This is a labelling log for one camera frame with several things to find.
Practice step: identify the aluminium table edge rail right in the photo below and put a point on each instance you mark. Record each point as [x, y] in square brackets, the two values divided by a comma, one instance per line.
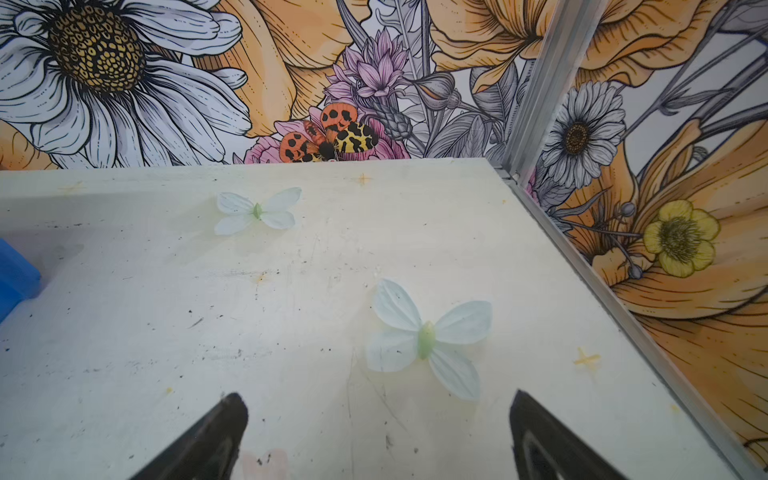
[717, 434]

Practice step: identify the blue plastic bin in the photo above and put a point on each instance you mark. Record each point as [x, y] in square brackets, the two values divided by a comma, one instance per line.
[19, 279]

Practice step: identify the aluminium corner post right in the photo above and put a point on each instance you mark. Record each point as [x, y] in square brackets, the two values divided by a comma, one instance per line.
[563, 48]

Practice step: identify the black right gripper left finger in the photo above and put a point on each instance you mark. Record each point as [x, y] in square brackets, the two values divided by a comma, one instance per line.
[208, 449]

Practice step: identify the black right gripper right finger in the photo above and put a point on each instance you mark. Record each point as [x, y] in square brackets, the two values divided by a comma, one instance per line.
[545, 448]

